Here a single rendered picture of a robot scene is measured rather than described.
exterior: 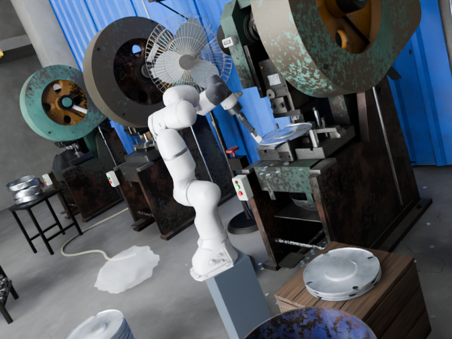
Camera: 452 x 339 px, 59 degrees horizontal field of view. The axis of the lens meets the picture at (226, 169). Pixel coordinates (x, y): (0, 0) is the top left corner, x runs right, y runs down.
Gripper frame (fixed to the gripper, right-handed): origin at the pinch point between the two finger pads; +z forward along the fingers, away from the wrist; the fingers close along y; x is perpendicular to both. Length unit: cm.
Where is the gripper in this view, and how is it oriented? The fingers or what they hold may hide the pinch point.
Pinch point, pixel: (256, 136)
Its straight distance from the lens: 212.2
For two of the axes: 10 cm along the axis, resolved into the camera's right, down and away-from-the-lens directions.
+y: 0.0, 2.9, -9.6
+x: 7.9, -5.9, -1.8
